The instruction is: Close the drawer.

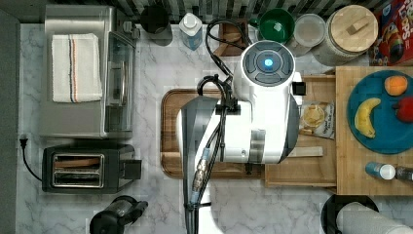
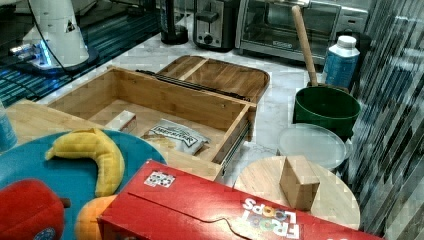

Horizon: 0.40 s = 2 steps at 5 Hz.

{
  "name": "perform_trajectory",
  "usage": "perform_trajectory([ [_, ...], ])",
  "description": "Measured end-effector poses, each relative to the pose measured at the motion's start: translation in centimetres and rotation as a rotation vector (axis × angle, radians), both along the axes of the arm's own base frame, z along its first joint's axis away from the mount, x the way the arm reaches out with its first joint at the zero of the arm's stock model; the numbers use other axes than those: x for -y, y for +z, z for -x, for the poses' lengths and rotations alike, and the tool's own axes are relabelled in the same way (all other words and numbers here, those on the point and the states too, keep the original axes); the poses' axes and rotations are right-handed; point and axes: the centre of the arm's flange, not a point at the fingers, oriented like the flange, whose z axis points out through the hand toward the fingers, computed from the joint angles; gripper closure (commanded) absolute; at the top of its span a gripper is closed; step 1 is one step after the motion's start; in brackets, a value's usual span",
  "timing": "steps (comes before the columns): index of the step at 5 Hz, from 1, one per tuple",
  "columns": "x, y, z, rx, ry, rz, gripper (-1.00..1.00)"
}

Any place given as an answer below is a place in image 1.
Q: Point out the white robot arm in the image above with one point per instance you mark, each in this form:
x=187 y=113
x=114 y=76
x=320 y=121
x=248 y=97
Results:
x=251 y=117

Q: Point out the snack bag in drawer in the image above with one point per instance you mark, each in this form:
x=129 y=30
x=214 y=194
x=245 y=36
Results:
x=317 y=118

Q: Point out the dark wooden cutting board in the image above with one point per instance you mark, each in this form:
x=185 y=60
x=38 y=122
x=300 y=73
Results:
x=171 y=163

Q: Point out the brown wooden stand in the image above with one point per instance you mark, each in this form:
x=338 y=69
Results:
x=232 y=37

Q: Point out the white blue carton bottle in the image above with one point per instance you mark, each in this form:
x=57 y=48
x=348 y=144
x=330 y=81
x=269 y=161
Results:
x=191 y=31

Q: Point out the silver toaster oven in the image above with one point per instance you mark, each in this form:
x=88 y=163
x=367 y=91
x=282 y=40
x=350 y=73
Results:
x=110 y=117

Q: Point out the black mug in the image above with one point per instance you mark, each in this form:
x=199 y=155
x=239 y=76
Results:
x=154 y=19

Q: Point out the green bowl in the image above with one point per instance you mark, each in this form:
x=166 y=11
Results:
x=276 y=25

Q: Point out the black two-slot toaster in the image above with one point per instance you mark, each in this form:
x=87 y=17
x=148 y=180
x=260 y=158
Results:
x=89 y=168

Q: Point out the white striped folded towel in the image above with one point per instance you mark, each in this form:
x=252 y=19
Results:
x=76 y=68

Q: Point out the yellow banana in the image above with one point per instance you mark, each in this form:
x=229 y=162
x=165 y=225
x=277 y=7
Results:
x=362 y=118

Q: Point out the black paper towel holder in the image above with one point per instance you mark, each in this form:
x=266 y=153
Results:
x=335 y=204

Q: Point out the jar with wooden lid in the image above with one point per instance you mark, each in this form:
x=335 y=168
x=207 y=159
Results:
x=350 y=32

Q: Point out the paper towel roll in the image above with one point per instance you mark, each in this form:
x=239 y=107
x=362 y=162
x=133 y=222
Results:
x=356 y=218

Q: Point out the blue plate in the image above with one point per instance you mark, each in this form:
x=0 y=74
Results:
x=391 y=135

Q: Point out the blue white-capped bottle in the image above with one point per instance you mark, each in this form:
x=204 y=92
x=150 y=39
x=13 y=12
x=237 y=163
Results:
x=380 y=170

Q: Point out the orange fruit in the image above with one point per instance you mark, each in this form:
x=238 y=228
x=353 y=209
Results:
x=396 y=85

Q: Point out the red apple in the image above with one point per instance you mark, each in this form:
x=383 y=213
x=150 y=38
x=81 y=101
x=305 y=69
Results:
x=404 y=110

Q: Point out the red cereal box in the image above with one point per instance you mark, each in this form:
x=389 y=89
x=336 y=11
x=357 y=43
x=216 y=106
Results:
x=394 y=45

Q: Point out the dark shaker bottle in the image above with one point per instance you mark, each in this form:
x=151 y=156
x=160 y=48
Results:
x=404 y=173

